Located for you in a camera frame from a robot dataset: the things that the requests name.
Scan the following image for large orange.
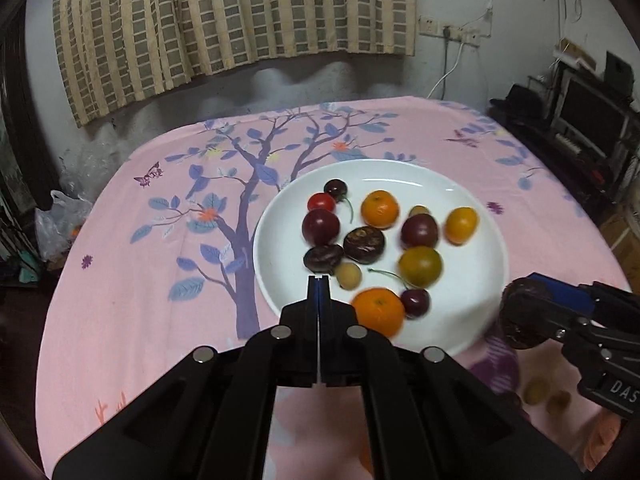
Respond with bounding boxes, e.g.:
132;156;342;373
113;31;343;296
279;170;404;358
351;287;406;338

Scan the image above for white oval plate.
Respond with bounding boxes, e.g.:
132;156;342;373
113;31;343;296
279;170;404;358
252;160;510;358

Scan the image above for black hat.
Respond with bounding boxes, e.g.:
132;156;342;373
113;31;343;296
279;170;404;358
489;84;546;121

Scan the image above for white wall sockets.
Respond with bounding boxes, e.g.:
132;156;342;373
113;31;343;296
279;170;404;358
417;15;481;48

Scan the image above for black speaker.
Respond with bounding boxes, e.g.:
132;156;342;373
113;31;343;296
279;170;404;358
604;51;633;93

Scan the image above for clear plastic wrap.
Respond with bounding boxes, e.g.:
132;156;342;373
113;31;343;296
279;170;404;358
60;125;131;196

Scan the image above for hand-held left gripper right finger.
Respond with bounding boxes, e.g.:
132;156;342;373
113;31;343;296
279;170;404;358
319;275;584;480

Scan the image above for white power cable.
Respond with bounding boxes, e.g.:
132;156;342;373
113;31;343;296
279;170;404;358
427;42;466;101

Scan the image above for tangerine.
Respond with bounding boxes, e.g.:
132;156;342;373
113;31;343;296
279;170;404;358
361;190;401;228

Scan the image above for brown passion fruit front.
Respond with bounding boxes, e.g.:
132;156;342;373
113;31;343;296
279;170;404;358
343;226;386;262

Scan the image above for pink deer print tablecloth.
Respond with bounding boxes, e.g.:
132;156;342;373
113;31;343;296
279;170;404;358
37;96;631;480

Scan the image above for brown passion fruit back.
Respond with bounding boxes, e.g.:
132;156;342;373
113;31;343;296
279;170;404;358
500;282;551;350

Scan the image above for dark red cherry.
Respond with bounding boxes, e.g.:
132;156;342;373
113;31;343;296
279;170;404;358
323;179;355;224
367;267;431;319

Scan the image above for red cherry tomato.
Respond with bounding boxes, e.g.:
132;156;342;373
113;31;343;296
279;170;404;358
306;192;337;213

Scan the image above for computer monitor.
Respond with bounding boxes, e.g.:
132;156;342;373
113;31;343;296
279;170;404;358
550;72;631;156

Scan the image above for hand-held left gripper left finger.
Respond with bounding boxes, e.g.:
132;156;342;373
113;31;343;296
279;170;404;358
52;275;321;480

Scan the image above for white plastic bag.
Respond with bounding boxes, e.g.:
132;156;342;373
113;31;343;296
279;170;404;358
35;190;93;261

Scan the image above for beige checked curtain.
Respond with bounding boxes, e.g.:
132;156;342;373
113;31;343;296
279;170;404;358
52;0;417;128

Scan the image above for round orange yellow fruit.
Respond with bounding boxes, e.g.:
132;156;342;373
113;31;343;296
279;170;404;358
444;207;480;245

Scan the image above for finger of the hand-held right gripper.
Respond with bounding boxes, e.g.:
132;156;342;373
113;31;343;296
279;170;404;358
506;289;592;344
527;273;640;321

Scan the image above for dark purple plum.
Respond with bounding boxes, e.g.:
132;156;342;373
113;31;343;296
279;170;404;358
400;213;440;250
301;208;341;247

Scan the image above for brown passion fruit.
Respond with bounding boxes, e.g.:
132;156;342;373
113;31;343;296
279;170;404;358
343;226;386;262
303;244;345;276
500;282;551;350

